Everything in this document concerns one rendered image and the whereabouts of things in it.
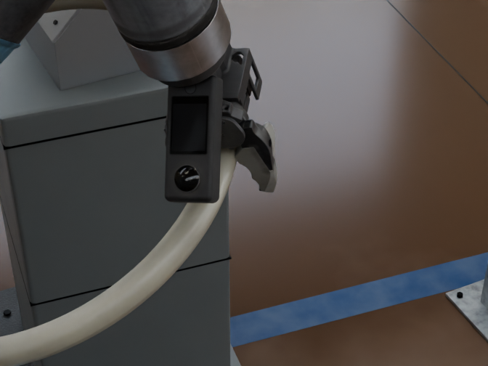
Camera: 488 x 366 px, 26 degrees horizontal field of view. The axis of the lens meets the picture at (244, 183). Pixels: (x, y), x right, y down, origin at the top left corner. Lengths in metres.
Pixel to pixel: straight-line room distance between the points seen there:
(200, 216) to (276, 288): 1.68
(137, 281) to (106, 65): 0.91
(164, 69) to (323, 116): 2.38
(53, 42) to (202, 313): 0.69
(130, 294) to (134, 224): 1.01
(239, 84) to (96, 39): 0.85
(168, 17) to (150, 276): 0.25
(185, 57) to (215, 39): 0.03
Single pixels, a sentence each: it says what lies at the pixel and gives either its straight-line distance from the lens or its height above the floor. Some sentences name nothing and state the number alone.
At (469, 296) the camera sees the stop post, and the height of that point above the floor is 0.01.
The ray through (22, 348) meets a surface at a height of 1.12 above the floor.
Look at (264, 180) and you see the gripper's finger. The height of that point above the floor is 1.18.
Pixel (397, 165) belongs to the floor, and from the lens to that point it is 3.09.
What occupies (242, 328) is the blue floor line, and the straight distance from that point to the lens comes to 2.56.
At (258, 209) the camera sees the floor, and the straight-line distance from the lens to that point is 2.90.
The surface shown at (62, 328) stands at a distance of 0.98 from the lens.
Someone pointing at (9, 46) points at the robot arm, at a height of 1.35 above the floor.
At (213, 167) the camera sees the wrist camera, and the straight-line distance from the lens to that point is 0.94.
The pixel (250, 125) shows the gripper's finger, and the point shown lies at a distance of 0.99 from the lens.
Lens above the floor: 1.83
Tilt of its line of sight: 38 degrees down
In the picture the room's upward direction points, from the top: straight up
